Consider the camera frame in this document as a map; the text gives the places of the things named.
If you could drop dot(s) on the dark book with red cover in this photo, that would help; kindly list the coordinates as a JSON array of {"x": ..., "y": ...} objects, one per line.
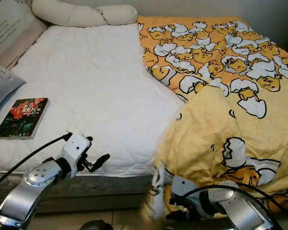
[{"x": 21, "y": 119}]

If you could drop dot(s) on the yellow cartoon egg blanket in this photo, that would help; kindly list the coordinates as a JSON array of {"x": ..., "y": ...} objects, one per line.
[{"x": 221, "y": 124}]

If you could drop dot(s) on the white quilted mattress pad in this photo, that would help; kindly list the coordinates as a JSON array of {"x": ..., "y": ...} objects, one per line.
[{"x": 101, "y": 91}]

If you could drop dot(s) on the short beige bolster pillow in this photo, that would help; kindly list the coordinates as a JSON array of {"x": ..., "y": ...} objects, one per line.
[{"x": 120, "y": 15}]

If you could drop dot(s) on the grey quilted mattress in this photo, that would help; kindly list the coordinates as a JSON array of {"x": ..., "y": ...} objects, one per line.
[{"x": 115, "y": 181}]

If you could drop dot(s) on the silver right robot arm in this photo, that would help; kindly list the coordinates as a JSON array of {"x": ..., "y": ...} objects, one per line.
[{"x": 242, "y": 211}]

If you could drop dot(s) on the grey pillow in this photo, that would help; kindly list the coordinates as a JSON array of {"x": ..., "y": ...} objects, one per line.
[{"x": 2, "y": 86}]

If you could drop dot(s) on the grey robot left leg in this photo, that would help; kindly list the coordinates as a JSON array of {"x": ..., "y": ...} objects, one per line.
[{"x": 96, "y": 225}]

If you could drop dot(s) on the long beige bolster pillow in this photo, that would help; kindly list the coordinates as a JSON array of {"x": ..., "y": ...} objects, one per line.
[{"x": 67, "y": 13}]

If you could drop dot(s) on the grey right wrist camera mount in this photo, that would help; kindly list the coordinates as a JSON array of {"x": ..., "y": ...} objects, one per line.
[{"x": 185, "y": 188}]

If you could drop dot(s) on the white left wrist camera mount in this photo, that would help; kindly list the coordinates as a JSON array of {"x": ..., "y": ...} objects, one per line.
[{"x": 76, "y": 151}]

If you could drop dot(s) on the dark bed base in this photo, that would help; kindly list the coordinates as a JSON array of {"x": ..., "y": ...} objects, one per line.
[{"x": 115, "y": 203}]

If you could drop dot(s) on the beige bed side cushion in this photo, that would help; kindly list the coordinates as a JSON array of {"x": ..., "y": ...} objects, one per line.
[{"x": 29, "y": 48}]

